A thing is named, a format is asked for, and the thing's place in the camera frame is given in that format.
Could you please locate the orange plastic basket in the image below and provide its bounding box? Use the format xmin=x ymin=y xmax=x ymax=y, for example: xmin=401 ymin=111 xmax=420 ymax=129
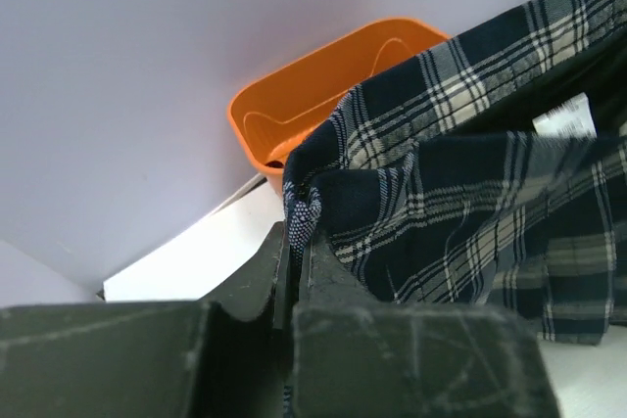
xmin=226 ymin=17 xmax=449 ymax=195

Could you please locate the navy plaid pleated skirt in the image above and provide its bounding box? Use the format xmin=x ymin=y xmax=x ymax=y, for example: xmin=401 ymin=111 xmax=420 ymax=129
xmin=283 ymin=0 xmax=626 ymax=345

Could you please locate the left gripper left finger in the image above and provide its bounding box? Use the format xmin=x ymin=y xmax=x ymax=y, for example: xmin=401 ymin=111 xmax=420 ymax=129
xmin=1 ymin=223 xmax=288 ymax=417

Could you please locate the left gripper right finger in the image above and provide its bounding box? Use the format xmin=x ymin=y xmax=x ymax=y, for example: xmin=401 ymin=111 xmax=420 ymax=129
xmin=291 ymin=234 xmax=559 ymax=417

